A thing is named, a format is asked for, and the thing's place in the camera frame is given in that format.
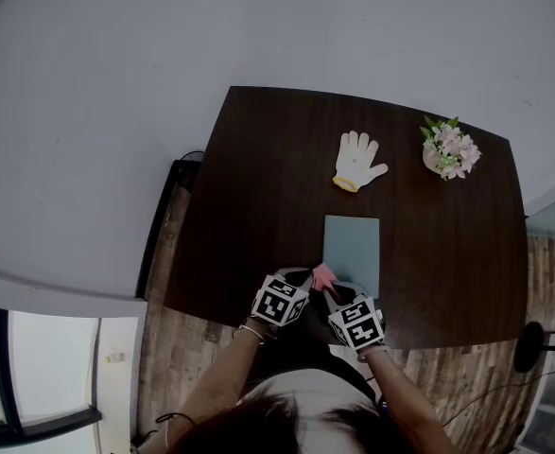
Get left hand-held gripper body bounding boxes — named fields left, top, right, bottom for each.
left=251, top=271, right=311, bottom=329

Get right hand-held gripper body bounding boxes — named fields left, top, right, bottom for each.
left=327, top=297, right=386, bottom=352

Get pink cloth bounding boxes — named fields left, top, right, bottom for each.
left=310, top=262, right=339, bottom=293

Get grey-blue rectangular mat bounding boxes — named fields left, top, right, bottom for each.
left=322, top=214, right=381, bottom=301

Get person's left forearm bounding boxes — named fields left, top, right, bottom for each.
left=137, top=322, right=267, bottom=454

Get person's right forearm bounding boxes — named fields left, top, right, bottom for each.
left=361, top=347, right=459, bottom=454

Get person's black trousers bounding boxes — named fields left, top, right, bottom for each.
left=248, top=300, right=382, bottom=396

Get person's white shirt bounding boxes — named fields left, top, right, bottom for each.
left=236, top=368, right=385, bottom=454

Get white work glove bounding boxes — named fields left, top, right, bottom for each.
left=332, top=130, right=390, bottom=193

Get cream pot with pink flowers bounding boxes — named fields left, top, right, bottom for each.
left=419, top=115, right=483, bottom=182

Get thin wrist bracelet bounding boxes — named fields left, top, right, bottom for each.
left=232, top=322, right=267, bottom=345

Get black floor cable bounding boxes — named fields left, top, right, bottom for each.
left=440, top=360, right=555, bottom=428

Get window with dark frame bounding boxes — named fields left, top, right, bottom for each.
left=0, top=303, right=103, bottom=444

